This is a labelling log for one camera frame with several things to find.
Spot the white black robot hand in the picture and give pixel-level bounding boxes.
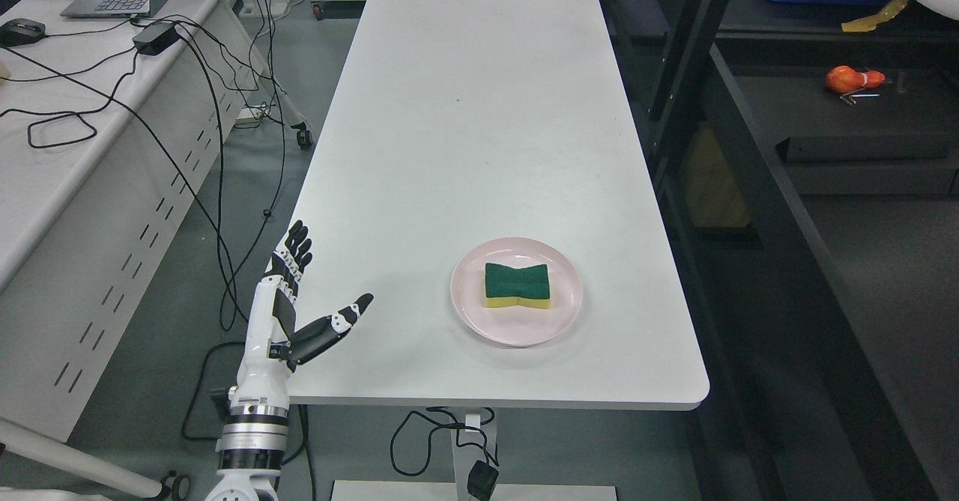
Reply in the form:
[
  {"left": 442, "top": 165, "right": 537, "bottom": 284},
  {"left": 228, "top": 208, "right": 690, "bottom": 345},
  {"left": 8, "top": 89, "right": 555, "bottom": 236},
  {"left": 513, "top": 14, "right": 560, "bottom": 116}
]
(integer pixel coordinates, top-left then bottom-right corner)
[{"left": 229, "top": 220, "right": 374, "bottom": 416}]

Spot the green yellow sponge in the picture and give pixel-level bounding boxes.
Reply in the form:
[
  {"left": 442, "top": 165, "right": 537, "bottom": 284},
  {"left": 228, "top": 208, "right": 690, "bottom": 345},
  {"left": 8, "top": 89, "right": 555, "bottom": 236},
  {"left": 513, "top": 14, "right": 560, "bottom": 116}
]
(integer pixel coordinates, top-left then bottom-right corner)
[{"left": 483, "top": 263, "right": 551, "bottom": 309}]

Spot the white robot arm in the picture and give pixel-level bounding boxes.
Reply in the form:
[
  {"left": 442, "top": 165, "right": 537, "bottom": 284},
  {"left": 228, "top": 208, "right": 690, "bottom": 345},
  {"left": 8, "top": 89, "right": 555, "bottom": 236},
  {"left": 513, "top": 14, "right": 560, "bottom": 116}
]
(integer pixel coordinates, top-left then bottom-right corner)
[{"left": 205, "top": 404, "right": 290, "bottom": 500}]

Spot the dark metal shelf rack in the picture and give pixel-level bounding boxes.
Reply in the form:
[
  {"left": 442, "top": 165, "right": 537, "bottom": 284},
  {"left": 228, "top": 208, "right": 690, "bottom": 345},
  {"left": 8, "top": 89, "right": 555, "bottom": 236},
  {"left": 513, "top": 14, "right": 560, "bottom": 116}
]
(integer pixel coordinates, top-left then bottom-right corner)
[{"left": 602, "top": 0, "right": 957, "bottom": 500}]

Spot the orange toy on shelf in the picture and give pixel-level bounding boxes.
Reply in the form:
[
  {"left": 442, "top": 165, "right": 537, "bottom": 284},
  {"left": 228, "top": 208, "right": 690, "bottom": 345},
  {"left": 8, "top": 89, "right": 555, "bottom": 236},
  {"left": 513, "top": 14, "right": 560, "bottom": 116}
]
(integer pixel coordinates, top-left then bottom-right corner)
[{"left": 824, "top": 65, "right": 887, "bottom": 105}]

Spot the pink round plate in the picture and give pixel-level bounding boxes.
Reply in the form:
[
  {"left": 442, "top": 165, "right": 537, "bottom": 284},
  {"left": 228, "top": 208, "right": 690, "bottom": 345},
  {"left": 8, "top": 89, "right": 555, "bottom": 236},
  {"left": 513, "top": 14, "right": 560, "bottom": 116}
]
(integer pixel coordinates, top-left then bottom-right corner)
[{"left": 450, "top": 236, "right": 584, "bottom": 347}]

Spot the black power brick under table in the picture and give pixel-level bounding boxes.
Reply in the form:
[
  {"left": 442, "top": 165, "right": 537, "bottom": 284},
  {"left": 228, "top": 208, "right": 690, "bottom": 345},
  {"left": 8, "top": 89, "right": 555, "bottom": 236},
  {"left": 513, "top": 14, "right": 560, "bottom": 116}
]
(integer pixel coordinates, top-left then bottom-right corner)
[{"left": 466, "top": 460, "right": 499, "bottom": 501}]

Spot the white side desk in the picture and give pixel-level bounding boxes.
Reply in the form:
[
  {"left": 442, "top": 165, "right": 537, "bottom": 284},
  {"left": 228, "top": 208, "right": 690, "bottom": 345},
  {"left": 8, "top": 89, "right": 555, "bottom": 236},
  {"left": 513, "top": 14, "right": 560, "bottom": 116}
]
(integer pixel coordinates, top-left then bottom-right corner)
[{"left": 1, "top": 0, "right": 263, "bottom": 442}]

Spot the white work table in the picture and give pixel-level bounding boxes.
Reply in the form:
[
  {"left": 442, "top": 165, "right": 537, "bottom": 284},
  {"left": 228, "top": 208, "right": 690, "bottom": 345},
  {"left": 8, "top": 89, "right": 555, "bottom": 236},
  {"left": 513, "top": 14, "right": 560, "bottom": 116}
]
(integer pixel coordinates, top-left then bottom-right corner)
[{"left": 290, "top": 0, "right": 710, "bottom": 411}]

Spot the black power adapter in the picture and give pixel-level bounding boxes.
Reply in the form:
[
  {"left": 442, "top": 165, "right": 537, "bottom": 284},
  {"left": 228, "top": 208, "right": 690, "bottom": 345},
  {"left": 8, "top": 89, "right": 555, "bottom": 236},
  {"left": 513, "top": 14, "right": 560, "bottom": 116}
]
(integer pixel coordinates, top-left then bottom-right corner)
[{"left": 131, "top": 21, "right": 179, "bottom": 56}]

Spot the black computer mouse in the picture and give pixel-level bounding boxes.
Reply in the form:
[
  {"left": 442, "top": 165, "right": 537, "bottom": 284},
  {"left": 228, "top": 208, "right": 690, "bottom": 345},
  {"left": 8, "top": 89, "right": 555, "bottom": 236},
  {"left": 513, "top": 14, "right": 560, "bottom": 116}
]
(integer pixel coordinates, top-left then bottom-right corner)
[{"left": 1, "top": 19, "right": 46, "bottom": 48}]

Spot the black cable on desk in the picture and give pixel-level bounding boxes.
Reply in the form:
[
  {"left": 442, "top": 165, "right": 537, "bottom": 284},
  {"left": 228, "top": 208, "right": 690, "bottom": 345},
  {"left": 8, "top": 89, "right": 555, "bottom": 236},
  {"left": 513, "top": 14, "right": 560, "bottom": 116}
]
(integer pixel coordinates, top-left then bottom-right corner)
[{"left": 0, "top": 14, "right": 248, "bottom": 333}]

